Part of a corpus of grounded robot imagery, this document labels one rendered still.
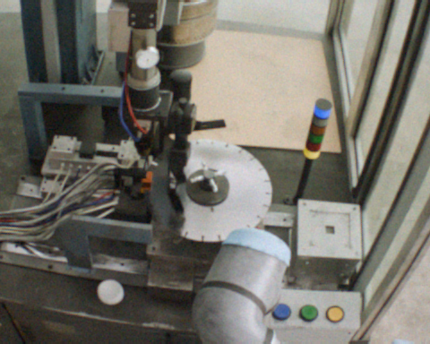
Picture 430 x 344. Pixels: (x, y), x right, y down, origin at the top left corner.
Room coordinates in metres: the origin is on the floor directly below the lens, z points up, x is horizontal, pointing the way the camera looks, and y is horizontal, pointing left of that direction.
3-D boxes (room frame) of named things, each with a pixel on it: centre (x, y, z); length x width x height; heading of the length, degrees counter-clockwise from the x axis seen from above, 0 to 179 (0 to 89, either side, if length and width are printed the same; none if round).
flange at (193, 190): (1.01, 0.01, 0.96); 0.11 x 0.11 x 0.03
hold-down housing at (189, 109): (0.98, 0.09, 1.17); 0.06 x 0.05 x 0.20; 82
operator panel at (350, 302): (0.70, -0.27, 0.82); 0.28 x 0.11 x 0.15; 91
